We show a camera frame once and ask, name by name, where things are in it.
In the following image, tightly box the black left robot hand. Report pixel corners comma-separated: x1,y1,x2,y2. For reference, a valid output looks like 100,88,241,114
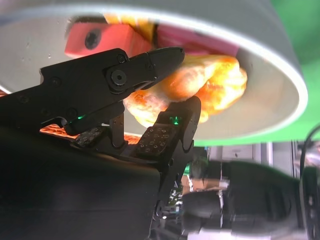
181,159,301,237

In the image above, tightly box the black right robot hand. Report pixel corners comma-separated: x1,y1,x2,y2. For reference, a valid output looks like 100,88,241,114
0,46,202,240

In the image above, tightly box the grey round bowl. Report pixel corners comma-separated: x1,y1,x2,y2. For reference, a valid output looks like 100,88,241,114
0,0,309,147

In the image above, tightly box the orange white swirl bread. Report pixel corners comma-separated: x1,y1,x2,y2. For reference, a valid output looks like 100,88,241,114
123,54,248,127

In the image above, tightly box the orange wicker basket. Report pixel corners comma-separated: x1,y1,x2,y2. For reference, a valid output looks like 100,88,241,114
0,89,141,146

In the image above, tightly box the red cake block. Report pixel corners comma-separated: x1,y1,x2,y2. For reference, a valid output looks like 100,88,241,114
64,23,152,60

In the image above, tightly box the green tablecloth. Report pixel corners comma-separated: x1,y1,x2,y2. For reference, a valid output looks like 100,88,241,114
193,0,320,147

